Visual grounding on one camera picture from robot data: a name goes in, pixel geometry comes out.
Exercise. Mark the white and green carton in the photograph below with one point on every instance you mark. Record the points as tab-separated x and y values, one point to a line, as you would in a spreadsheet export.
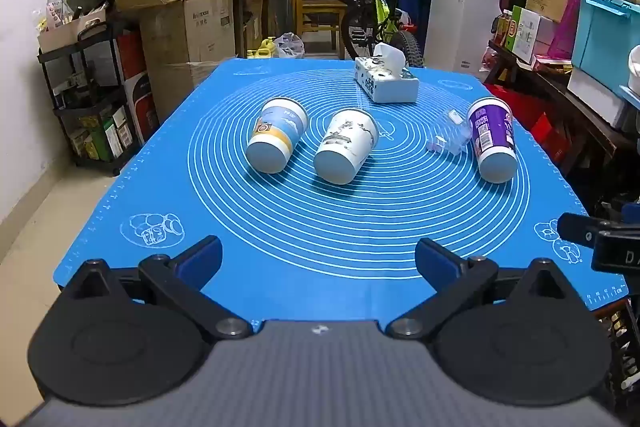
530	32

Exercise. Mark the pink gift bag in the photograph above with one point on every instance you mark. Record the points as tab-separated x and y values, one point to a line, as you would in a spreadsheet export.
565	29

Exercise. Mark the white tissue box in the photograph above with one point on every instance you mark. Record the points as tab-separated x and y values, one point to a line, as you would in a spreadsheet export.
386	84

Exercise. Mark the black and green bicycle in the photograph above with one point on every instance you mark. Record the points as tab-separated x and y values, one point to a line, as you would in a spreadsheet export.
382	9

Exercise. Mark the white chest freezer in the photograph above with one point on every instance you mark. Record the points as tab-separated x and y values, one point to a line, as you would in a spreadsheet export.
460	24

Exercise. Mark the light blue storage bin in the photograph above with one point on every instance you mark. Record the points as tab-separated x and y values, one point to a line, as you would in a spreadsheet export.
605	37

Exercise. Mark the large brown cardboard box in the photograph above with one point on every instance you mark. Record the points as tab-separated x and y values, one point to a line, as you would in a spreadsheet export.
192	32

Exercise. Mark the black shelf cart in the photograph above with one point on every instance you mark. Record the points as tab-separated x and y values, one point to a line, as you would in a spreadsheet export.
95	107

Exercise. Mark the dark wooden side table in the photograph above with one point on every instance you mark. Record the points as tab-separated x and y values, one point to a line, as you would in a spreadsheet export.
575	107

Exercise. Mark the purple paper cup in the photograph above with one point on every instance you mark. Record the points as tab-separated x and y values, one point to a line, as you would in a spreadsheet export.
492	134

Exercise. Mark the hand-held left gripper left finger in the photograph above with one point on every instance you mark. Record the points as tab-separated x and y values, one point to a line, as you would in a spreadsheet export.
202	258

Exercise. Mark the yellow plastic jug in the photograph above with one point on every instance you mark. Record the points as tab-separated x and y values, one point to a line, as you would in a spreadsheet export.
262	49

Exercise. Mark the white flat box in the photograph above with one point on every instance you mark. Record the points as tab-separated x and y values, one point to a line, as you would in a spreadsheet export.
595	94

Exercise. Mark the clear plastic bag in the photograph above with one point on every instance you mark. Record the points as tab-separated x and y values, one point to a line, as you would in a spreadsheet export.
290	44

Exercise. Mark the black plastic crate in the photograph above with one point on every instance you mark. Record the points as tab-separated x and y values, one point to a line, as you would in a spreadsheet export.
625	347

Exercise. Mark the blue and yellow paper cup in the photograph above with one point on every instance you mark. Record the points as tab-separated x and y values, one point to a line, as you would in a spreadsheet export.
276	132

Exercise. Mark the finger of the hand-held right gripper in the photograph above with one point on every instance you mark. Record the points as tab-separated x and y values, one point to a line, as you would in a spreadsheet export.
575	229

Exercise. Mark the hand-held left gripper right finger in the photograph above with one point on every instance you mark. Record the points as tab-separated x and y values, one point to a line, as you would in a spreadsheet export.
439	261

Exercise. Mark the blue silicone baking mat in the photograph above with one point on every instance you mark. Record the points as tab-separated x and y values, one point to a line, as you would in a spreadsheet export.
325	232

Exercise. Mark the shallow cardboard tray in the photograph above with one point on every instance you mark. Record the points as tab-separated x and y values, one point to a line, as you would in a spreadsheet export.
67	32

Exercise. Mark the white ink-drawing paper cup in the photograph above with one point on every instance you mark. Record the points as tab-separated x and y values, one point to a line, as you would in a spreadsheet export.
346	142

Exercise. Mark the drink bottle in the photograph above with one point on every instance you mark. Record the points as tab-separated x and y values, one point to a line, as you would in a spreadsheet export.
502	29

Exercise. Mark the red and white appliance box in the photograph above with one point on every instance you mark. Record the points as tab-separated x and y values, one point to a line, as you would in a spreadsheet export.
140	97

